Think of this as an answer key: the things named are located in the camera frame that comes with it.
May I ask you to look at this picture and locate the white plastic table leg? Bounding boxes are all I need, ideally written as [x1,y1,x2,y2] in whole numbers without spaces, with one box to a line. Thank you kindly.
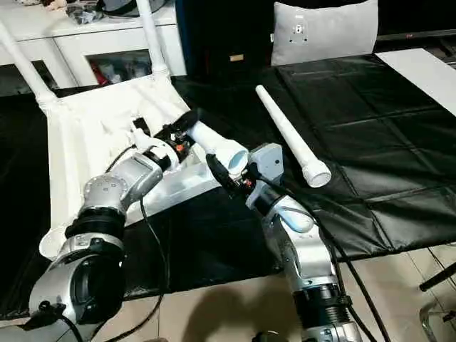
[0,21,58,106]
[137,0,170,81]
[255,84,333,189]
[187,120,250,177]

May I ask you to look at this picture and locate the white plastic table top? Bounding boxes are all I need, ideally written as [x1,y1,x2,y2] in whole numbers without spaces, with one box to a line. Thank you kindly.
[38,74,222,263]

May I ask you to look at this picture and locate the black box with yellow label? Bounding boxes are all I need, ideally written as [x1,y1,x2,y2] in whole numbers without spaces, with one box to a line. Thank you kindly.
[176,0,277,81]

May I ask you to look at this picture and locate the white cabinet with glass doors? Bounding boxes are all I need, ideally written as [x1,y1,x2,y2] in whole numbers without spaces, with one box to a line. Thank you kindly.
[0,1,188,95]

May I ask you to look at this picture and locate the grey rounded device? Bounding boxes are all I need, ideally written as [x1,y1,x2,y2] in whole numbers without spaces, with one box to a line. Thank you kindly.
[103,0,168,17]

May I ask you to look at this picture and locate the black work mat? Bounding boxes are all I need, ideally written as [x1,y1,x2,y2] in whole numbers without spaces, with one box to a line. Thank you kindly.
[0,53,456,318]

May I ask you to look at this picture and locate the dark tangled small object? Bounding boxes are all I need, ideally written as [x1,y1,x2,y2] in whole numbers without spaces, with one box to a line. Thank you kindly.
[67,3,104,26]

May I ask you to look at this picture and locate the grey cushion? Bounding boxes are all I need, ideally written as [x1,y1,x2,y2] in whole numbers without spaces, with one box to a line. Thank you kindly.
[270,0,379,67]

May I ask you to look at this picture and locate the white flat board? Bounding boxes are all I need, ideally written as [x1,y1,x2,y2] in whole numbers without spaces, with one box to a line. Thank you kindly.
[376,48,456,117]

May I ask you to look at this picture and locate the black tripod leg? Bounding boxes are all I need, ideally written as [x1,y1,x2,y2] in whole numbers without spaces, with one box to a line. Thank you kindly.
[419,263,456,292]

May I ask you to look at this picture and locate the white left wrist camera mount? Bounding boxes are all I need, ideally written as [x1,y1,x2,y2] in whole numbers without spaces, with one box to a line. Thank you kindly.
[124,117,179,175]

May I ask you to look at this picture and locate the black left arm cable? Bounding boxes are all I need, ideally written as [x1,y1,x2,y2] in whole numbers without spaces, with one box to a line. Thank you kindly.
[62,145,168,342]

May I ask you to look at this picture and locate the thin floor cables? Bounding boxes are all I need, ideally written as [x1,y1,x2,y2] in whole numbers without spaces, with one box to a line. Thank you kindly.
[427,245,456,275]

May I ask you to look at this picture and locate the chrome metal frame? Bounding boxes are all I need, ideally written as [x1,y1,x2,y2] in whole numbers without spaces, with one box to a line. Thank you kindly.
[419,306,456,342]

